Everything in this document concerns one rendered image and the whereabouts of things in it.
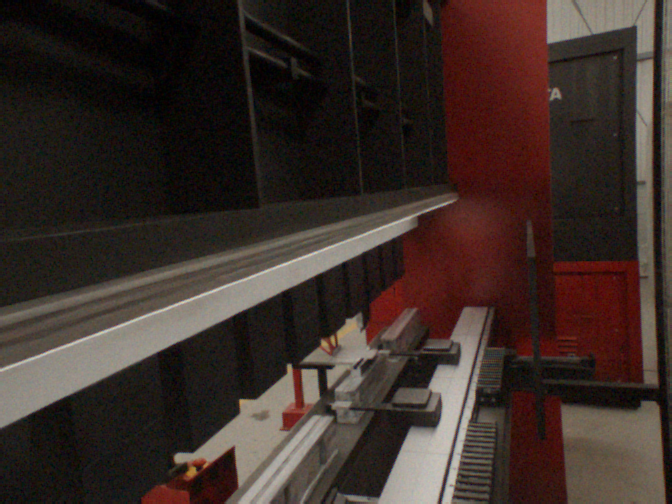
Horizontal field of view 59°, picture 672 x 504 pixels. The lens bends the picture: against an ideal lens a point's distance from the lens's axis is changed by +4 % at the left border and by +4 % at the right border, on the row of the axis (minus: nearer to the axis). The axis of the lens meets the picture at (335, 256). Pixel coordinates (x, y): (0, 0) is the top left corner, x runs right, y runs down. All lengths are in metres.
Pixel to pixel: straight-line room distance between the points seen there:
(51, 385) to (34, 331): 0.31
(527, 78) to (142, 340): 2.11
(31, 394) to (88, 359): 0.08
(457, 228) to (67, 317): 2.31
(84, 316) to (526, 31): 2.39
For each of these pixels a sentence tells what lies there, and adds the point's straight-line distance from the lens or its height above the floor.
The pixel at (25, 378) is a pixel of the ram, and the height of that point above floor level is 1.38.
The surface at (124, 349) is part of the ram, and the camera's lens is 0.75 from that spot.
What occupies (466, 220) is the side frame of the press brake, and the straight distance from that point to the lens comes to 2.59.
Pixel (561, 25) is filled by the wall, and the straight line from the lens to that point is 8.91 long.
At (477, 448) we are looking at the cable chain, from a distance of 1.15.
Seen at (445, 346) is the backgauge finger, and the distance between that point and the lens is 1.78.
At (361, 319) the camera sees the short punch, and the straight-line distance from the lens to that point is 1.79.
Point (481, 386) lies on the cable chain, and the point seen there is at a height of 1.04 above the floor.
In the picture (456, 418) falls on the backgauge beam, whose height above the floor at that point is 0.98.
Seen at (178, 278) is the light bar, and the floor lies 1.47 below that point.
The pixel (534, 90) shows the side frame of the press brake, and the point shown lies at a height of 1.86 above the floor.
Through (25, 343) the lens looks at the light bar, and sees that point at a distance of 0.36.
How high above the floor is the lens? 1.53
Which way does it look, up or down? 7 degrees down
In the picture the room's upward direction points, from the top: 5 degrees counter-clockwise
